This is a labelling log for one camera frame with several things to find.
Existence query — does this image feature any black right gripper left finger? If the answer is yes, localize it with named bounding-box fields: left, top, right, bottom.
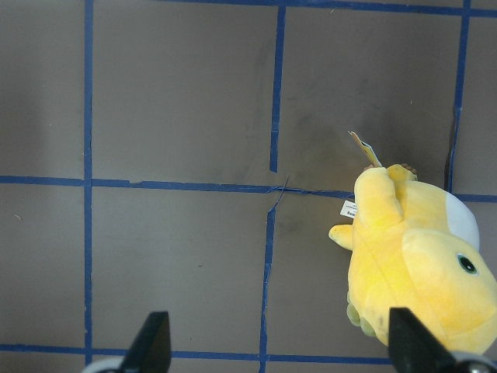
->
left=120, top=311, right=172, bottom=372

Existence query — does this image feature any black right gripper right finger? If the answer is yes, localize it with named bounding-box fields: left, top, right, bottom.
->
left=388, top=308, right=456, bottom=373

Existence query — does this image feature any yellow plush dinosaur toy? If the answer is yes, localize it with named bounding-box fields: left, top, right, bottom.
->
left=328, top=142, right=496, bottom=354

